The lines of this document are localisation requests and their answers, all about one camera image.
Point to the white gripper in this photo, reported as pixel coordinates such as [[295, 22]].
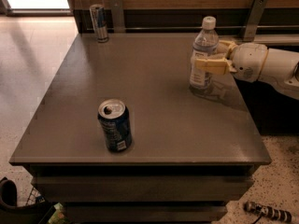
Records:
[[249, 62]]

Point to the blue plastic water bottle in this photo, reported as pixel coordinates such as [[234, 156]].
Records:
[[204, 45]]

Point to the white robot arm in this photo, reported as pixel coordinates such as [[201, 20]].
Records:
[[279, 70]]

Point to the dark blue soda can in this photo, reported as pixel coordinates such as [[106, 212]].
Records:
[[113, 116]]

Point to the redbull can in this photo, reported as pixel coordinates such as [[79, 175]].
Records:
[[99, 22]]

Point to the grey drawer cabinet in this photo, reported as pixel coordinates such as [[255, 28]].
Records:
[[189, 155]]

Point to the green packet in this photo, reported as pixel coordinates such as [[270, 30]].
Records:
[[59, 216]]

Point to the right metal wall bracket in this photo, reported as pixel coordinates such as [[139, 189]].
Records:
[[250, 27]]

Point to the metal wall bracket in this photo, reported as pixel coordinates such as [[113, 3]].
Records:
[[117, 14], [250, 27]]

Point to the left metal wall bracket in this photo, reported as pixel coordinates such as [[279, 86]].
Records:
[[117, 14]]

